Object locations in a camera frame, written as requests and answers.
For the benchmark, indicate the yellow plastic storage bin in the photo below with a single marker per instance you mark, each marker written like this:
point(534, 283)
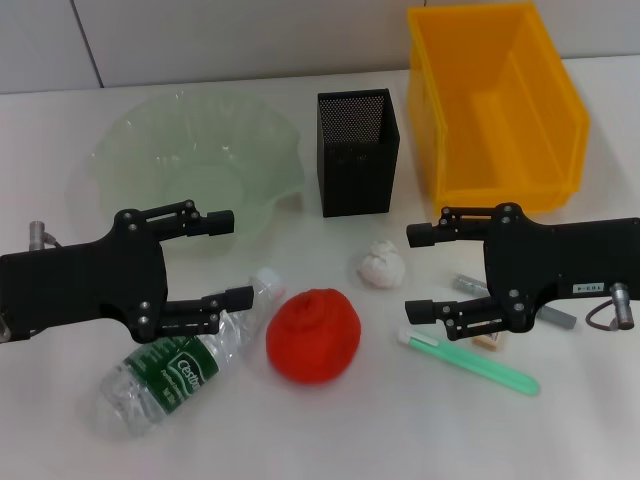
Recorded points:
point(500, 125)

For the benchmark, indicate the white paper ball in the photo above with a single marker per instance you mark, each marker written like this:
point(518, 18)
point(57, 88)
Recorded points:
point(380, 265)

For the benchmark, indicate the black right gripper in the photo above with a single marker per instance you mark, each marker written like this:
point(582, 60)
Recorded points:
point(550, 255)

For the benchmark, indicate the grey marker pen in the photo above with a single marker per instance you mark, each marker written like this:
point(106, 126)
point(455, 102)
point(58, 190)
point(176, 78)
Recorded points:
point(470, 282)

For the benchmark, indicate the black mesh pen holder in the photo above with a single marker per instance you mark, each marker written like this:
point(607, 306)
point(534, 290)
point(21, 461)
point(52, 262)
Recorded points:
point(357, 185)

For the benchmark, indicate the beige eraser with barcode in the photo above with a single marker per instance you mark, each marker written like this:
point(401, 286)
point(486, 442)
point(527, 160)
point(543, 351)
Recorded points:
point(487, 344)

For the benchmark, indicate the clear green-label water bottle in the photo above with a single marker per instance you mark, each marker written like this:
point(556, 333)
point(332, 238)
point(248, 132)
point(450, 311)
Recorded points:
point(165, 375)

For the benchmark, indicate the pale green glass fruit plate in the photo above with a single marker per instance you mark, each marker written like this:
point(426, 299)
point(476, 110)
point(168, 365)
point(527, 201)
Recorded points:
point(165, 140)

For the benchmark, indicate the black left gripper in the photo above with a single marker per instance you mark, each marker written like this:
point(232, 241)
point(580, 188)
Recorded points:
point(75, 280)

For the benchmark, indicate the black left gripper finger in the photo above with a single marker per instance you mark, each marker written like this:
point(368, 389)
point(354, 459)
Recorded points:
point(237, 297)

